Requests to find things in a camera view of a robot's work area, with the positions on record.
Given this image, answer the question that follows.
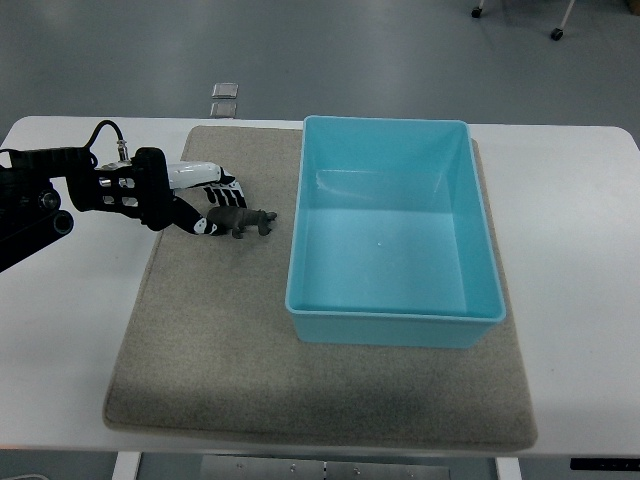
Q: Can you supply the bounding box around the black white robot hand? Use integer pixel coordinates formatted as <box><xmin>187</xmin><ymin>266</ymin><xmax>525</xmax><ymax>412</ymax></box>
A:
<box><xmin>133</xmin><ymin>147</ymin><xmax>247</xmax><ymax>236</ymax></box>

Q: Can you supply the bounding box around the brown toy hippo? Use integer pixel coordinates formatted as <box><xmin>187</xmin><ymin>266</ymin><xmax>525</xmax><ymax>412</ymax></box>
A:
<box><xmin>206</xmin><ymin>206</ymin><xmax>277</xmax><ymax>239</ymax></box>

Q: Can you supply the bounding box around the blue plastic box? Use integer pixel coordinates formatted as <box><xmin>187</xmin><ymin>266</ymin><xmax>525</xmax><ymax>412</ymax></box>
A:
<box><xmin>285</xmin><ymin>116</ymin><xmax>507</xmax><ymax>348</ymax></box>

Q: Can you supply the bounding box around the lower metal floor plate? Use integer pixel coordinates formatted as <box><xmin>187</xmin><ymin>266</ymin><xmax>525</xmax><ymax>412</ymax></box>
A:
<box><xmin>210</xmin><ymin>101</ymin><xmax>237</xmax><ymax>119</ymax></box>

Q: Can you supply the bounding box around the metal floor plate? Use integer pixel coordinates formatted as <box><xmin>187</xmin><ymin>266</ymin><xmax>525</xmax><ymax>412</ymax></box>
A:
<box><xmin>210</xmin><ymin>101</ymin><xmax>237</xmax><ymax>119</ymax></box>
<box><xmin>211</xmin><ymin>82</ymin><xmax>239</xmax><ymax>99</ymax></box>

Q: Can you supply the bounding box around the upper metal floor plate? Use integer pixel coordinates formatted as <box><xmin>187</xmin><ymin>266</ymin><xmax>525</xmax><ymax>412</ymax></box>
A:
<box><xmin>211</xmin><ymin>82</ymin><xmax>239</xmax><ymax>99</ymax></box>

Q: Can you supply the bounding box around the grey felt mat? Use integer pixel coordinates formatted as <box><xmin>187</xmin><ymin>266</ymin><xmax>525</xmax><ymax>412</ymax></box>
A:
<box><xmin>103</xmin><ymin>126</ymin><xmax>537</xmax><ymax>451</ymax></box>

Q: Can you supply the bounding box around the right black caster wheel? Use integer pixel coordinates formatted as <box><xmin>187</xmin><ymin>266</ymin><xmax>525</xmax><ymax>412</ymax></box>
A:
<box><xmin>550</xmin><ymin>28</ymin><xmax>564</xmax><ymax>41</ymax></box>

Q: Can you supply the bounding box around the white cart leg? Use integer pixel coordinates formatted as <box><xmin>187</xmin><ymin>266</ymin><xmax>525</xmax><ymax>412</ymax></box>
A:
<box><xmin>557</xmin><ymin>0</ymin><xmax>576</xmax><ymax>31</ymax></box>

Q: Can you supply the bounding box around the black label strip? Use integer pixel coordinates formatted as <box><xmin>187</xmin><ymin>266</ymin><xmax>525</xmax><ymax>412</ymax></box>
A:
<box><xmin>570</xmin><ymin>458</ymin><xmax>640</xmax><ymax>472</ymax></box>

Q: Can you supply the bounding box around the grey metal table frame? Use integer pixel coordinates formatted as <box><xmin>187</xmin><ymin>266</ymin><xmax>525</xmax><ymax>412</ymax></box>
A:
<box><xmin>111</xmin><ymin>452</ymin><xmax>524</xmax><ymax>479</ymax></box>

